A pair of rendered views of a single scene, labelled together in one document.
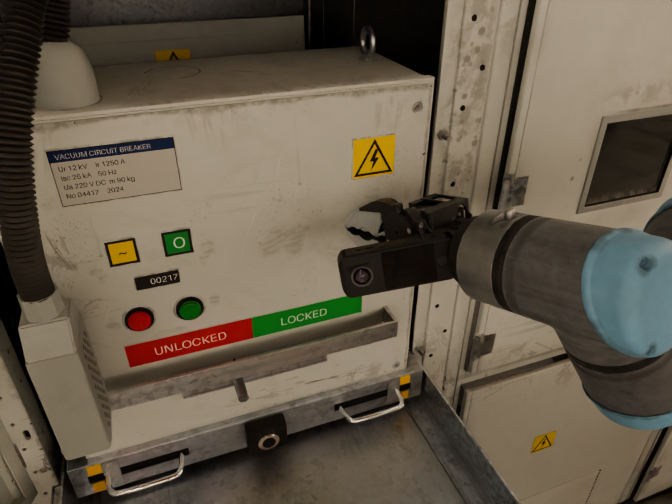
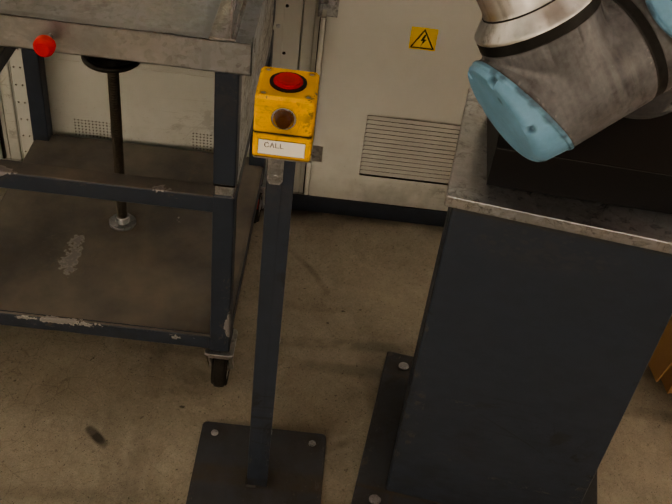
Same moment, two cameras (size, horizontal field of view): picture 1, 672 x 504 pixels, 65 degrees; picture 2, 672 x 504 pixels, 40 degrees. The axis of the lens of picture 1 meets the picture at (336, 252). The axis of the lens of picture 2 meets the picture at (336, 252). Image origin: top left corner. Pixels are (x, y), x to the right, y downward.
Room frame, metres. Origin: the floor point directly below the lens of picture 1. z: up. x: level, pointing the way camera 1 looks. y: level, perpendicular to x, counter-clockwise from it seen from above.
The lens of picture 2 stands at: (-1.08, -0.96, 1.53)
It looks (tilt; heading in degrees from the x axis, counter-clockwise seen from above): 41 degrees down; 19
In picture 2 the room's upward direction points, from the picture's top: 8 degrees clockwise
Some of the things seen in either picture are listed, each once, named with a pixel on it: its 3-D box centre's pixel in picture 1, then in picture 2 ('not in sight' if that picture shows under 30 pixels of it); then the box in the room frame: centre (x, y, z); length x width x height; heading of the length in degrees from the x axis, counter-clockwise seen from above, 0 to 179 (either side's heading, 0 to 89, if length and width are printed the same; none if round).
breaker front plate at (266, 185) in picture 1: (248, 291); not in sight; (0.54, 0.11, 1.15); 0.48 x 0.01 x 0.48; 111
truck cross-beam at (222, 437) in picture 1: (260, 416); not in sight; (0.56, 0.12, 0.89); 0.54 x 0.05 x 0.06; 111
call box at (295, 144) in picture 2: not in sight; (285, 114); (-0.10, -0.53, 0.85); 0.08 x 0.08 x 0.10; 20
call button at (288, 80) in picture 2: not in sight; (288, 84); (-0.10, -0.53, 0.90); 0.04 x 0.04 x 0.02
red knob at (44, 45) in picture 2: not in sight; (46, 43); (-0.08, -0.12, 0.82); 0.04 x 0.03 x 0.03; 20
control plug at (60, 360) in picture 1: (69, 374); not in sight; (0.41, 0.28, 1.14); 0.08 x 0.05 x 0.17; 21
